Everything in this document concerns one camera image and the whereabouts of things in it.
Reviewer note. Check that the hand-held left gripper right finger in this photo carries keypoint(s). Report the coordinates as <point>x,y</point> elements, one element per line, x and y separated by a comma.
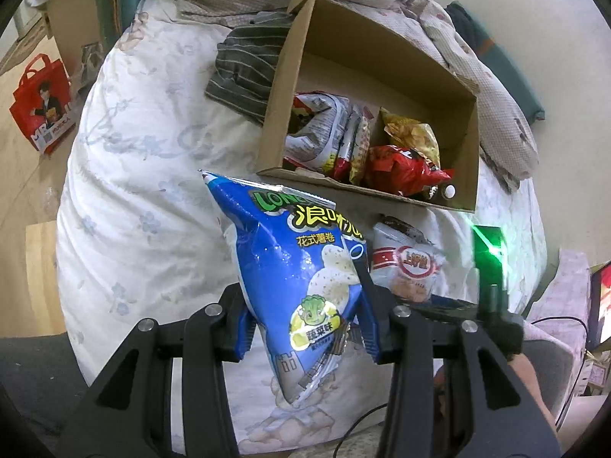
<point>377,324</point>

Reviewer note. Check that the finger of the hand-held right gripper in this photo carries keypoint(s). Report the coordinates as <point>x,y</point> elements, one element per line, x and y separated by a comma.
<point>453,306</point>

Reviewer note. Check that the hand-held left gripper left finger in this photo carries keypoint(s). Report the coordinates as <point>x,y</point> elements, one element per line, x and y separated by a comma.
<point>247,334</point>

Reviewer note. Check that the pale snack packet red label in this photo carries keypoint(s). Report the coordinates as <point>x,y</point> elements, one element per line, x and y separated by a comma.
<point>405,267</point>

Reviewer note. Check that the blue chips packet castle print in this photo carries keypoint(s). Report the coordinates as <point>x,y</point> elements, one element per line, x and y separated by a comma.
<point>286,272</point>

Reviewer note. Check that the small dark snack packet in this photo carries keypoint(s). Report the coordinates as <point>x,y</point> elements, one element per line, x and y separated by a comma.
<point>448,192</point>

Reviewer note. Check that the white snack packet red stripe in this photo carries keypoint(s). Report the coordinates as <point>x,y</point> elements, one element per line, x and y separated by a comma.
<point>344,152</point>

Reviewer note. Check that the small yellow snack packet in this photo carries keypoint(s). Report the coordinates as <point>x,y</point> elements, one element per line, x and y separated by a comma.
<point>363,148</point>

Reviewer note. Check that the silver white snack packet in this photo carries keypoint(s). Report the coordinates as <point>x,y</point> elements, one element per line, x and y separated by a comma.
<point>315,129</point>

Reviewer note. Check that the brown cardboard box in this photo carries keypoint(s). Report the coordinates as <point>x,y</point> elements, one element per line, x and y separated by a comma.
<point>363,47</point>

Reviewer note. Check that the person's right forearm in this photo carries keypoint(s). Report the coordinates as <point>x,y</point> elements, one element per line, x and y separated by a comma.
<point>530,381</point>

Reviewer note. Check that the pink blanket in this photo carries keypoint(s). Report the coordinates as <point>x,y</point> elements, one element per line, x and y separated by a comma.
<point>568,286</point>

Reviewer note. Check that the lit screen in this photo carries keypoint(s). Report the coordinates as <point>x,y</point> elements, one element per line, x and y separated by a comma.
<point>602,305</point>

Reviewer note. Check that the beige patterned quilt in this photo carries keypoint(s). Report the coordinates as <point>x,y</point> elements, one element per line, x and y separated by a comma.
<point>501,119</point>

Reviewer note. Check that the white floral bed sheet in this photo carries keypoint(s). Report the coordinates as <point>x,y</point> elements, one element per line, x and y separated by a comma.
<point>143,200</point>

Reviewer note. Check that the teal pillow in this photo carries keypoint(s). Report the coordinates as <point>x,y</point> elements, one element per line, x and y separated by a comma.
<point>107,4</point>
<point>506,67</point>

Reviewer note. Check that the grey striped cloth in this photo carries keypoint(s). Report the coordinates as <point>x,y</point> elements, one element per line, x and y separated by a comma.
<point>248,71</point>

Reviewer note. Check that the red tote bag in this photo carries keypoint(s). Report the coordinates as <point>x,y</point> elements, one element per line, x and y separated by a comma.
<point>43,105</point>

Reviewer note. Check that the large cardboard box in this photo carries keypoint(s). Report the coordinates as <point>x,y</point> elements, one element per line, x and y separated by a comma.
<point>71,19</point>

